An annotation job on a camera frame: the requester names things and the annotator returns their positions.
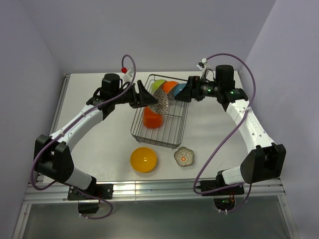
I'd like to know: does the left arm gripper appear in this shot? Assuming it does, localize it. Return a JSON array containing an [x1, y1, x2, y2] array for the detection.
[[112, 80, 158, 109]]

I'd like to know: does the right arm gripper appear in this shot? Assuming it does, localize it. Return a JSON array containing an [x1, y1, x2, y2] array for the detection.
[[174, 76, 221, 103]]

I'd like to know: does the blue ceramic bowl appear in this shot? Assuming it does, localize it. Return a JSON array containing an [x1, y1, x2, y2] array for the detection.
[[173, 83, 186, 98]]

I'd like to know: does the white square bowl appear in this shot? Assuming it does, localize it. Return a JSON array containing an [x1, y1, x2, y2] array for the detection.
[[151, 79, 166, 93]]

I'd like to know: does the patterned round bowl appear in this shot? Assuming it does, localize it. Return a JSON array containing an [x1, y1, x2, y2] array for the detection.
[[154, 89, 169, 115]]

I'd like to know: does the orange white round bowl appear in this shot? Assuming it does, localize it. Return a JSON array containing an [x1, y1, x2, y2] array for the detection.
[[162, 81, 179, 96]]

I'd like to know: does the red orange square bowl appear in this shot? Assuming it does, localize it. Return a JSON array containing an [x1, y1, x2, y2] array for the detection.
[[142, 107, 163, 128]]

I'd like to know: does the yellow round bowl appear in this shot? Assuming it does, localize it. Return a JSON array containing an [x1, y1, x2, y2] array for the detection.
[[130, 147, 157, 173]]

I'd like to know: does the flower shaped patterned dish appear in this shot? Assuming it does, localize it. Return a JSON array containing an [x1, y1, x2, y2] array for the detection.
[[174, 147, 195, 167]]

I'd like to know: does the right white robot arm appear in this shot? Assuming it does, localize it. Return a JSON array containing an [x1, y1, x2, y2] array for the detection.
[[175, 65, 286, 194]]

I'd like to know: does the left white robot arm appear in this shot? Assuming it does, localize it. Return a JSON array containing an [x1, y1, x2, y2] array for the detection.
[[32, 73, 158, 199]]

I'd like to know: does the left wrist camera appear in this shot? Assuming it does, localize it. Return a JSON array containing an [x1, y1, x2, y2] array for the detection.
[[121, 67, 134, 83]]

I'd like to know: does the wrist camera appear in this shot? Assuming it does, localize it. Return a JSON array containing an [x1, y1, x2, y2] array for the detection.
[[196, 58, 215, 81], [121, 67, 134, 83]]

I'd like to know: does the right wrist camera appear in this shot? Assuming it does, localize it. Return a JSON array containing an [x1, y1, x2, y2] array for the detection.
[[196, 58, 215, 81]]

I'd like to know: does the black wire dish rack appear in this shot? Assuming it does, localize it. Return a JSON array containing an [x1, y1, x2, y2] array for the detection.
[[131, 74, 188, 149]]

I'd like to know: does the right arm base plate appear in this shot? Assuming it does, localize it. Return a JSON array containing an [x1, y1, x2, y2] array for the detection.
[[196, 179, 245, 196]]

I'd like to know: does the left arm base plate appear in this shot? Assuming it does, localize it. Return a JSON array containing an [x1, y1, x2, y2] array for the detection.
[[67, 184, 113, 201]]

